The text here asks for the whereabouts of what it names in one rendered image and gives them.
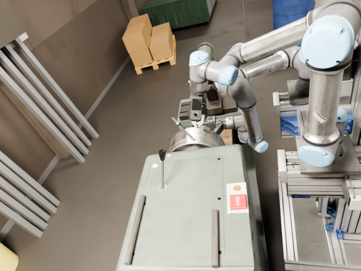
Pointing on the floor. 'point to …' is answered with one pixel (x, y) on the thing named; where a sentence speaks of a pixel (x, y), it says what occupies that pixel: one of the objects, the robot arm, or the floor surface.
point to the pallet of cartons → (149, 43)
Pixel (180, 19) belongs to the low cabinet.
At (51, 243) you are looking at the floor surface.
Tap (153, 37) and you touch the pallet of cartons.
